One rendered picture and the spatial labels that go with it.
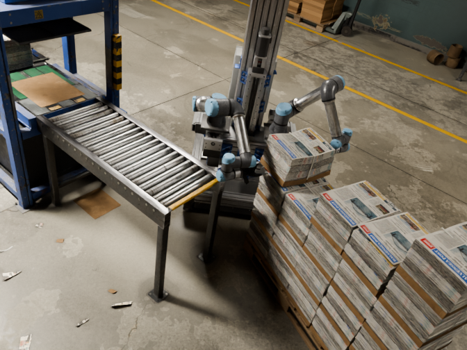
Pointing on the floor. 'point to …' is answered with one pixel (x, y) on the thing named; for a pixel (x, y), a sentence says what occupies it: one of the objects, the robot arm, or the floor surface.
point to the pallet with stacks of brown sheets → (315, 12)
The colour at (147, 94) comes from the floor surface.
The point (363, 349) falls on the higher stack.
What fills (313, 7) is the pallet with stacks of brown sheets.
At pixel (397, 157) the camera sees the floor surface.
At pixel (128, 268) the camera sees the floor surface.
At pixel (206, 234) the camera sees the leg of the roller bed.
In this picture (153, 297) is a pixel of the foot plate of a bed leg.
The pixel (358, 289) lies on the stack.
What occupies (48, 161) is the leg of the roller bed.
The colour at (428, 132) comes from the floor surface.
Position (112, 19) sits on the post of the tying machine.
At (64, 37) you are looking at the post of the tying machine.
